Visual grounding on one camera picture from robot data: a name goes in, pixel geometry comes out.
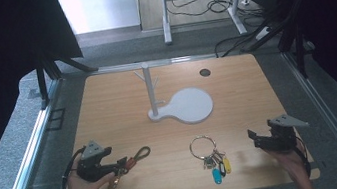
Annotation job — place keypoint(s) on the black metal stand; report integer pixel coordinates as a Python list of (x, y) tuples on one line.
[(300, 51), (42, 79)]

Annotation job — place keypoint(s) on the person's right hand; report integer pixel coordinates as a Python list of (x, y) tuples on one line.
[(289, 162)]

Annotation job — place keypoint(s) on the white power strip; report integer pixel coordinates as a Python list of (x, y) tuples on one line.
[(262, 33)]

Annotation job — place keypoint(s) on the white key stand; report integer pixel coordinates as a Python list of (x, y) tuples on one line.
[(188, 105)]

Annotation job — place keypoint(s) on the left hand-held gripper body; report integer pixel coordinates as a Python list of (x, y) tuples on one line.
[(91, 168)]

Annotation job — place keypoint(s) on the dark round table grommet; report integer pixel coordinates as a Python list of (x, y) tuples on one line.
[(205, 72)]

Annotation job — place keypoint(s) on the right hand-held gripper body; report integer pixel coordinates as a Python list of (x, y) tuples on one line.
[(280, 136)]

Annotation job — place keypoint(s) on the aluminium rail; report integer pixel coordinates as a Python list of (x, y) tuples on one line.
[(331, 117), (28, 162)]

